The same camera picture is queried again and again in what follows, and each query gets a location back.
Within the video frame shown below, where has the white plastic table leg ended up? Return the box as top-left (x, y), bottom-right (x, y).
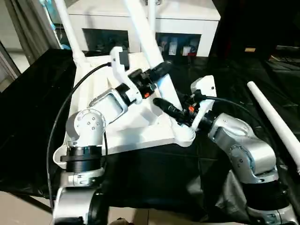
top-left (247, 81), bottom-right (300, 175)
top-left (147, 0), bottom-right (158, 22)
top-left (53, 0), bottom-right (88, 60)
top-left (122, 0), bottom-right (189, 133)

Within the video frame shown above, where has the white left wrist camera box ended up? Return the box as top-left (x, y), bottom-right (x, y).
top-left (109, 46), bottom-right (130, 88)

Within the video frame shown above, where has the light blue plastic item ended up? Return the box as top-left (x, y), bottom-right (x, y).
top-left (39, 0), bottom-right (72, 50)

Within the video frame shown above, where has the white cabinet with glass doors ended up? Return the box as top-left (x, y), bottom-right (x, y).
top-left (65, 0), bottom-right (222, 58)

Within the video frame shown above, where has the small white bottle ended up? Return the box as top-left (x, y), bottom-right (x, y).
top-left (169, 40), bottom-right (179, 55)

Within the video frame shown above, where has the white plastic table top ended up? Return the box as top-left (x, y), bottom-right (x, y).
top-left (52, 51), bottom-right (197, 168)

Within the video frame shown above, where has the grey curtain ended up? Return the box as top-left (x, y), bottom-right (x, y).
top-left (4, 0), bottom-right (62, 62)

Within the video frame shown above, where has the black mat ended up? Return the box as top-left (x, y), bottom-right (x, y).
top-left (0, 45), bottom-right (300, 223)

